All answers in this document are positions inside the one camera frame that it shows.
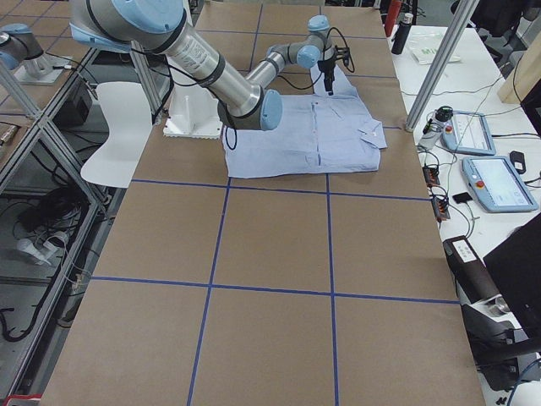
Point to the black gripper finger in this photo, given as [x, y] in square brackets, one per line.
[327, 83]
[330, 85]

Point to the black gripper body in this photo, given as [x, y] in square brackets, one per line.
[326, 68]

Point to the blue striped button shirt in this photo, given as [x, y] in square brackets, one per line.
[318, 133]

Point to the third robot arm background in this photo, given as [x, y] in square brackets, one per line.
[18, 44]

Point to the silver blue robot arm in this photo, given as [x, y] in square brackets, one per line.
[322, 48]
[162, 27]

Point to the black water bottle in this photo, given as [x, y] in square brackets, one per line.
[402, 33]

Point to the red bottle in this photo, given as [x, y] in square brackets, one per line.
[393, 11]

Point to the white paper green print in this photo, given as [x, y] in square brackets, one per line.
[424, 47]

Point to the far blue teach pendant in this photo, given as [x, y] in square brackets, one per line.
[468, 133]

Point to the blue teach pendant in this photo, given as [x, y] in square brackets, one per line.
[496, 185]
[468, 133]

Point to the near blue teach pendant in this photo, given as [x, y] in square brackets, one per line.
[496, 185]

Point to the white plastic chair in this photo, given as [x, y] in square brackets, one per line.
[129, 120]

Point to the black monitor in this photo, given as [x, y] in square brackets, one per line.
[514, 266]

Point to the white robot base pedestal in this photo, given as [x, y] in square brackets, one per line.
[192, 113]

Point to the aluminium frame post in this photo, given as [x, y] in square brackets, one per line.
[452, 36]

